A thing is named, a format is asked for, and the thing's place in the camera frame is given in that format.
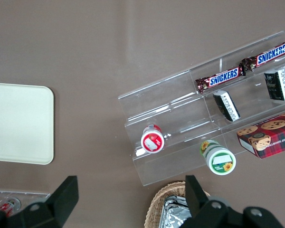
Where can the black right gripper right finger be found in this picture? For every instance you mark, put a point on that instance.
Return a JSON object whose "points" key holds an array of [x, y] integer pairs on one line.
{"points": [[197, 197]]}

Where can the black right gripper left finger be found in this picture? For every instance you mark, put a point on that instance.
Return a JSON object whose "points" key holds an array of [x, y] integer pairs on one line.
{"points": [[61, 199]]}

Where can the foil wrapped sandwich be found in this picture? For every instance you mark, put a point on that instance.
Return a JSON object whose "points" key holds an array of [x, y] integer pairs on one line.
{"points": [[173, 213]]}

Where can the woven wicker basket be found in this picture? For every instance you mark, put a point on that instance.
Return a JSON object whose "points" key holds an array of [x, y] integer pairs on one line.
{"points": [[156, 204]]}

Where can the cream rectangular tray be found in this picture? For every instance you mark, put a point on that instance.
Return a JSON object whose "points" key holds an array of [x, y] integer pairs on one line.
{"points": [[19, 123]]}

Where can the clear acrylic can holder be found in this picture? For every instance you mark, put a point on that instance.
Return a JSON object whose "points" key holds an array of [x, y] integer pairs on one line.
{"points": [[26, 195]]}

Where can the green sunflower lidded cup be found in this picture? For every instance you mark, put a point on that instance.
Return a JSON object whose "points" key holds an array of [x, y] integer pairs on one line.
{"points": [[218, 159]]}

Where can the red drink can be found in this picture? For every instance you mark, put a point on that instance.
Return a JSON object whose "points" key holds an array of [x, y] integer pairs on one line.
{"points": [[10, 205]]}

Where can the red lidded white cup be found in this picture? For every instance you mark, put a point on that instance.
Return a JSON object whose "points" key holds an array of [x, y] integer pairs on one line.
{"points": [[152, 140]]}

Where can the clear acrylic tiered display stand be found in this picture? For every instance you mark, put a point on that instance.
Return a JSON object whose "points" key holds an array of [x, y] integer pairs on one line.
{"points": [[180, 123]]}

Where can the red tartan cookie box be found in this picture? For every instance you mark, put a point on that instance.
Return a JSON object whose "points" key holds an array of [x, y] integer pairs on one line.
{"points": [[270, 137]]}

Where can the small black white packet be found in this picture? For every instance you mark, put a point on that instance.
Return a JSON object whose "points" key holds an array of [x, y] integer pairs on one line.
{"points": [[226, 107]]}

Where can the Snickers chocolate bar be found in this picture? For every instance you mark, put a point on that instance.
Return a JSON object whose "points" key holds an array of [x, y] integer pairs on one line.
{"points": [[222, 78], [267, 57]]}

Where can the large black white packet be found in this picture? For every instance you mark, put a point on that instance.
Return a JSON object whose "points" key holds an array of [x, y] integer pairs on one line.
{"points": [[278, 84]]}

